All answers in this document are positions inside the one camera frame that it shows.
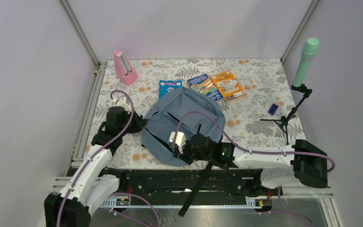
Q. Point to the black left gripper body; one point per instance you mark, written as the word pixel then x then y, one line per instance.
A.
pixel 134 126

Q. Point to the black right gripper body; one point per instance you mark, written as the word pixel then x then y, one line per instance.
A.
pixel 188 154

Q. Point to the blue student backpack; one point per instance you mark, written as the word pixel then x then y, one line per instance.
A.
pixel 186 112

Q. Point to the orange book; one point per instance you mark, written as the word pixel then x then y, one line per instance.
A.
pixel 228 86

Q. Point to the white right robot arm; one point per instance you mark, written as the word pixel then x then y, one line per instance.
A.
pixel 301 162

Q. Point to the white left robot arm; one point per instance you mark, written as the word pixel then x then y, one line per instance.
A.
pixel 77 201

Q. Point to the blue round package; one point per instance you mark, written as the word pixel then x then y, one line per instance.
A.
pixel 167 86

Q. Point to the pink metronome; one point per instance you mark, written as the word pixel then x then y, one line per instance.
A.
pixel 123 69

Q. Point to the blue treehouse book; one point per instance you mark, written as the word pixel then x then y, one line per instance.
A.
pixel 206 86

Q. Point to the floral tablecloth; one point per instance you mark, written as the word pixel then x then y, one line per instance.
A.
pixel 263 80

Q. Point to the purple toy brick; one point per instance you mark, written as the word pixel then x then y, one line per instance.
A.
pixel 272 110

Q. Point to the black tripod stand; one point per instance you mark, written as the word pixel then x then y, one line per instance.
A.
pixel 283 122

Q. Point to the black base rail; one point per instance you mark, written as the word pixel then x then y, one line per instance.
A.
pixel 170 187

